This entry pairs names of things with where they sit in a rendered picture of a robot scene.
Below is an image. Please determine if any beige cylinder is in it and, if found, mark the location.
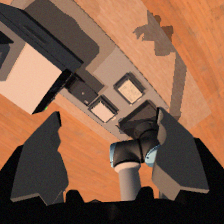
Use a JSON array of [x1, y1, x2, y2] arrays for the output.
[[0, 44, 10, 69]]

